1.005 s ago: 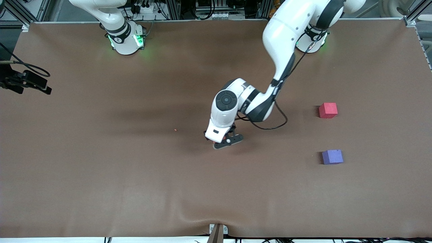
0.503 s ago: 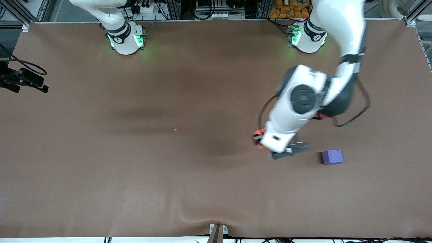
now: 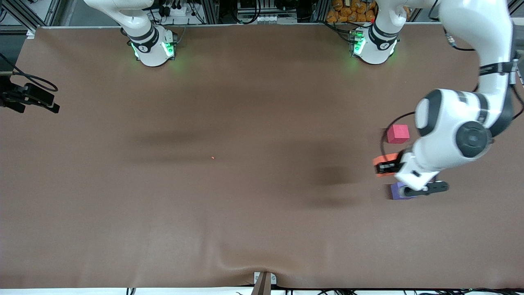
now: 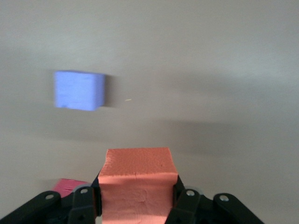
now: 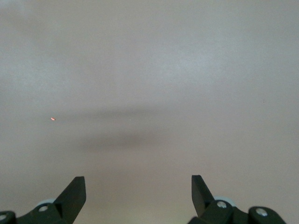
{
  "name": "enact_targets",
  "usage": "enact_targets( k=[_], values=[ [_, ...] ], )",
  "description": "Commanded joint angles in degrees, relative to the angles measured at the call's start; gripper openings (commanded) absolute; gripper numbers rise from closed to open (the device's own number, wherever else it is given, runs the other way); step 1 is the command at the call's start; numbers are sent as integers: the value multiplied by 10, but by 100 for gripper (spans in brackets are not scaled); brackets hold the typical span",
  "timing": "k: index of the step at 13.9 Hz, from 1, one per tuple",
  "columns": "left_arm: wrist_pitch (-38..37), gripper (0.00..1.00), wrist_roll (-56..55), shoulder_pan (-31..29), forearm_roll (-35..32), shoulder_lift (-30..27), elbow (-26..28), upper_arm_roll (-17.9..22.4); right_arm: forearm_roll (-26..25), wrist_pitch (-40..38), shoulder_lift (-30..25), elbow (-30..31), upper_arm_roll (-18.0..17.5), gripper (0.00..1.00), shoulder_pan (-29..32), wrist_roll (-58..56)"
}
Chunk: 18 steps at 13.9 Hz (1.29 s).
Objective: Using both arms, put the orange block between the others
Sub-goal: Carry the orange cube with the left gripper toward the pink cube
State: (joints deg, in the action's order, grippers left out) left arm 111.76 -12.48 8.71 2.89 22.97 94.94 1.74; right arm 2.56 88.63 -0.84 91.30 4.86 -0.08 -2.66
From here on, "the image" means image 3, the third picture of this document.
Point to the red foam block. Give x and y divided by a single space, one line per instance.
398 134

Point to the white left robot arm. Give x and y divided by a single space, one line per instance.
450 123

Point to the aluminium frame post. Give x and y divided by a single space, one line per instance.
24 14

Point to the brown table cover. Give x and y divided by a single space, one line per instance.
262 102

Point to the purple foam block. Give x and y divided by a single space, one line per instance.
396 191

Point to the white power strip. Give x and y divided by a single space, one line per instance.
177 10

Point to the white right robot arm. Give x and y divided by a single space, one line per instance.
149 49

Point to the white connector strip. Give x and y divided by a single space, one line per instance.
268 19

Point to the orange foam block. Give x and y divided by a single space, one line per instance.
385 158

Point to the bag of orange packets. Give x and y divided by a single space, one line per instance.
350 11

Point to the grey table clamp bracket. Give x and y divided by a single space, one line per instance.
265 282

